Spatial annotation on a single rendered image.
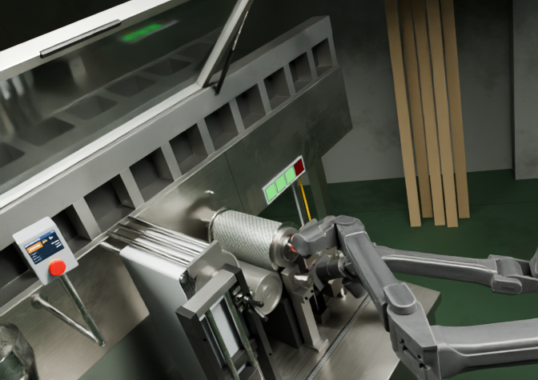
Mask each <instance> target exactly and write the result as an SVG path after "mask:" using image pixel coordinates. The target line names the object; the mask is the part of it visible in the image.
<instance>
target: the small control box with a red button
mask: <svg viewBox="0 0 538 380"><path fill-rule="evenodd" d="M13 239H14V240H15V242H16V243H17V245H18V247H19V248H20V250H21V252H22V253H23V254H24V256H25V257H26V260H27V261H28V262H29V264H30V265H31V267H32V269H33V270H34V272H35V273H36V274H37V276H38V278H39V280H40V281H41V283H42V284H43V285H46V284H48V283H50V282H52V281H54V280H55V279H56V278H58V277H60V276H62V275H63V274H65V273H66V272H68V271H70V270H72V269H74V268H75V267H76V266H77V265H78V262H77V261H76V259H75V257H74V255H73V254H72V252H71V250H70V248H69V246H68V245H67V244H66V241H65V239H64V238H63V236H62V235H61V233H60V231H59V229H58V227H57V226H56V224H55V223H54V222H53V221H52V220H51V219H50V218H49V217H45V218H43V219H42V220H40V221H38V222H36V223H34V224H32V225H31V226H28V227H27V228H25V229H23V230H21V231H19V232H17V233H16V234H14V235H13Z"/></svg>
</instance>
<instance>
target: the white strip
mask: <svg viewBox="0 0 538 380"><path fill-rule="evenodd" d="M101 247H102V249H104V250H107V251H109V252H111V253H113V254H116V255H118V256H120V257H121V259H122V261H123V263H124V265H125V267H126V269H127V271H128V273H129V274H130V276H131V278H132V280H133V282H134V284H135V286H136V288H137V290H138V292H139V294H140V296H141V298H142V299H143V301H144V303H145V305H146V307H147V309H148V311H149V313H150V315H151V317H152V319H153V321H154V322H155V325H156V326H157V328H158V330H159V333H160V334H161V336H162V338H163V341H164V342H165V344H166V346H167V348H168V350H169V351H170V353H171V356H172V358H173V359H174V361H175V364H176V366H177V367H178V369H179V371H180V373H181V375H182V376H183V379H184V380H207V377H206V375H205V374H204V371H203V368H202V367H201V365H200V363H199V360H198V359H197V357H196V355H195V352H194V350H193V348H192V346H191V344H190V342H189V340H188V338H187V336H186V334H185V332H184V329H183V327H182V325H181V323H180V321H179V319H178V317H177V315H176V313H175V311H176V310H177V309H178V308H179V307H180V306H184V305H185V304H186V303H187V302H188V301H187V297H186V295H185V294H184V292H183V289H182V287H181V285H180V282H181V283H183V284H185V283H186V282H187V281H188V276H187V275H185V274H183V272H184V271H185V270H181V269H179V268H177V267H174V266H172V265H169V264H167V263H165V262H161V261H159V260H157V259H155V258H152V257H149V256H147V255H145V254H141V253H139V252H138V251H135V250H132V249H130V248H127V247H125V248H124V249H122V248H119V247H117V246H114V245H111V244H110V243H108V242H103V243H102V245H101Z"/></svg>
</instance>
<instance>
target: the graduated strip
mask: <svg viewBox="0 0 538 380"><path fill-rule="evenodd" d="M370 301H371V298H370V296H369V294H367V296H366V297H365V299H364V300H363V301H362V302H361V303H360V305H359V307H358V308H357V309H356V311H355V312H354V314H353V315H352V316H351V317H350V319H349V320H348V321H347V323H346V324H345V326H344V327H343V329H342V330H341V331H340V332H339V334H338V335H337V336H336V338H335V339H334V341H333V342H332V343H331V345H330V346H329V347H328V348H327V350H326V351H325V353H324V354H323V356H322V357H321V358H320V360H319V361H318V362H317V363H316V365H315V366H314V368H313V369H312V370H311V372H310V374H309V375H308V376H307V377H306V378H305V380H313V379H314V378H315V376H316V375H317V374H318V373H319V371H320V370H321V368H322V367H323V365H324V364H325V362H326V361H327V360H328V359H329V357H330V356H331V354H332V353H333V351H334V350H335V348H336V347H337V346H338V345H339V343H340V342H341V341H342V339H343V337H344V336H345V335H346V333H347V332H348V331H349V330H350V328H351V327H352V325H353V324H354V322H355V321H356V319H357V318H358V317H359V316H360V314H361V313H362V311H363V310H364V308H365V307H366V306H367V304H368V303H369V302H370Z"/></svg>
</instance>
